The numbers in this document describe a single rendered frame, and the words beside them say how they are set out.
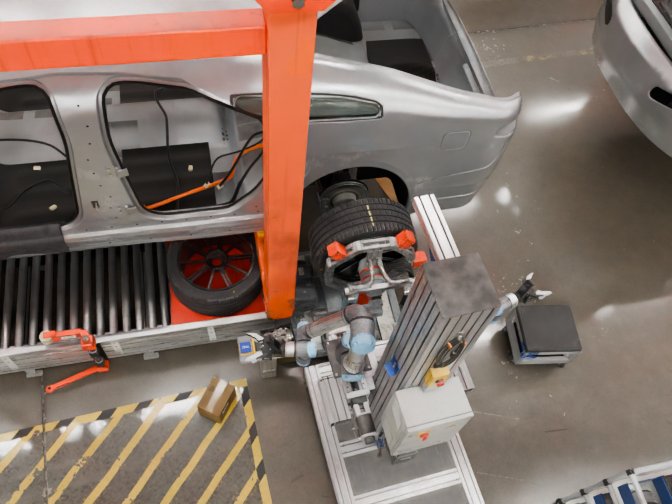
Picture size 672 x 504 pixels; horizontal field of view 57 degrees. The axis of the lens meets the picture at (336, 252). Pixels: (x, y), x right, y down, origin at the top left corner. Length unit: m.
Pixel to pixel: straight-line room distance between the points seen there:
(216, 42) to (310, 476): 2.85
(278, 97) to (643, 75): 3.37
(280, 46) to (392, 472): 2.72
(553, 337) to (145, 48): 3.30
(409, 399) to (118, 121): 2.61
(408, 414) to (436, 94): 1.69
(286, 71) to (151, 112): 2.25
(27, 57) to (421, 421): 2.20
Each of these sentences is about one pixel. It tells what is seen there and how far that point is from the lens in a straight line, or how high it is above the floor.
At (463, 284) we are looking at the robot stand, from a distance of 2.46.
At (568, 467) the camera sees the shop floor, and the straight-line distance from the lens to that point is 4.62.
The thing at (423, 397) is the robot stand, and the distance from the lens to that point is 3.09.
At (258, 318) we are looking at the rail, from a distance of 4.08.
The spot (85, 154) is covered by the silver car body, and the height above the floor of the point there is 1.58.
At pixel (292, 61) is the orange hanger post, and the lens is 2.23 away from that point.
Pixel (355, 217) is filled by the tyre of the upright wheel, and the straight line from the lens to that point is 3.58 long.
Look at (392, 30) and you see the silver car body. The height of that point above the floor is 0.90.
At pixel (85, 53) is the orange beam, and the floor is 2.67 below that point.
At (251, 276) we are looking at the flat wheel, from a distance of 4.10.
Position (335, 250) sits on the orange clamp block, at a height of 1.12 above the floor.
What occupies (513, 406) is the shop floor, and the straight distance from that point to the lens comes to 4.59.
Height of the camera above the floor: 4.09
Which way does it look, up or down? 58 degrees down
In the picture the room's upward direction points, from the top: 10 degrees clockwise
